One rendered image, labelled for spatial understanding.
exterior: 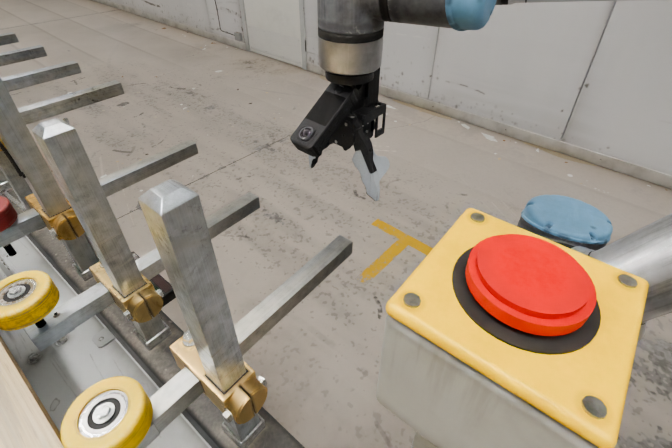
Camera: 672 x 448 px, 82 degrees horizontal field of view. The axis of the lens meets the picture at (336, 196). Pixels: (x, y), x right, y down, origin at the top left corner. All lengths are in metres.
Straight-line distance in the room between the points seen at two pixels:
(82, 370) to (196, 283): 0.58
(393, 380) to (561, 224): 0.66
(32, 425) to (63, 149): 0.30
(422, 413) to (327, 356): 1.37
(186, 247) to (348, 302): 1.36
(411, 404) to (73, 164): 0.49
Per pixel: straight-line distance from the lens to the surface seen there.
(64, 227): 0.87
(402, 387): 0.17
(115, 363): 0.92
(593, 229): 0.82
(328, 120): 0.56
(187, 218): 0.34
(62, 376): 0.95
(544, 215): 0.81
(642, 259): 0.64
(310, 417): 1.45
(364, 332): 1.60
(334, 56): 0.55
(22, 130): 0.81
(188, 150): 1.01
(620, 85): 2.79
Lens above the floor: 1.33
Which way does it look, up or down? 37 degrees down
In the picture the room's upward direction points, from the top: straight up
